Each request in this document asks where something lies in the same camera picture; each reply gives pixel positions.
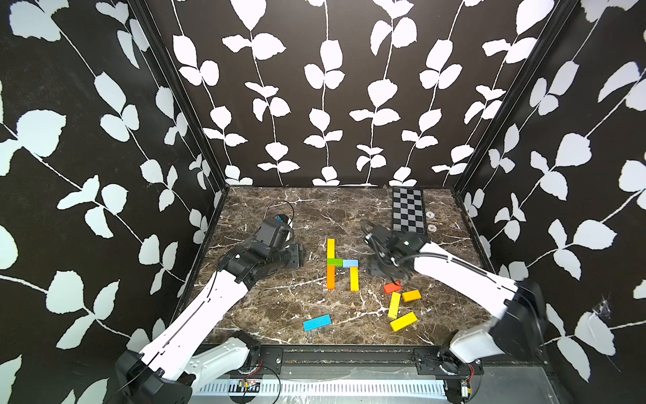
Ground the red block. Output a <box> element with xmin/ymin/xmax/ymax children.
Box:
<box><xmin>383</xmin><ymin>281</ymin><xmax>402</xmax><ymax>295</ymax></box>

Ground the long yellow block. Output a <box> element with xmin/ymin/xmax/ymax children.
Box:
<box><xmin>350</xmin><ymin>267</ymin><xmax>360</xmax><ymax>292</ymax></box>

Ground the light blue block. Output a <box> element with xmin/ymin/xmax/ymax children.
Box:
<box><xmin>343</xmin><ymin>259</ymin><xmax>359</xmax><ymax>269</ymax></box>

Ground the small yellow block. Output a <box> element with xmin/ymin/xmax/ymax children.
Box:
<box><xmin>401</xmin><ymin>290</ymin><xmax>422</xmax><ymax>303</ymax></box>

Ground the green block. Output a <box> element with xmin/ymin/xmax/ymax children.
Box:
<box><xmin>326</xmin><ymin>259</ymin><xmax>344</xmax><ymax>268</ymax></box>

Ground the orange block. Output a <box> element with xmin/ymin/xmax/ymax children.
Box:
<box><xmin>326</xmin><ymin>265</ymin><xmax>336</xmax><ymax>291</ymax></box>

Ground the cyan block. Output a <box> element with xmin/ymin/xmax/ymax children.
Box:
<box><xmin>303</xmin><ymin>315</ymin><xmax>331</xmax><ymax>332</ymax></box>

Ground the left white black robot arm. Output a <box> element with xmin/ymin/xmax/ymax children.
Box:
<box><xmin>115</xmin><ymin>215</ymin><xmax>304</xmax><ymax>403</ymax></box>

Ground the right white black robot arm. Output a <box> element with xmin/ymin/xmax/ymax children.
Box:
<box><xmin>362</xmin><ymin>222</ymin><xmax>548</xmax><ymax>374</ymax></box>

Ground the black white checkerboard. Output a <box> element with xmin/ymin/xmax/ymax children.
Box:
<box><xmin>392</xmin><ymin>187</ymin><xmax>427</xmax><ymax>236</ymax></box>

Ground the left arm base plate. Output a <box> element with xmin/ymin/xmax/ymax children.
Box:
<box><xmin>236</xmin><ymin>345</ymin><xmax>284</xmax><ymax>376</ymax></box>

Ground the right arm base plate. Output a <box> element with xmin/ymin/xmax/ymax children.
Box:
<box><xmin>410</xmin><ymin>346</ymin><xmax>484</xmax><ymax>379</ymax></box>

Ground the white slotted cable duct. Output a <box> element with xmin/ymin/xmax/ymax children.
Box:
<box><xmin>194</xmin><ymin>379</ymin><xmax>446</xmax><ymax>400</ymax></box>

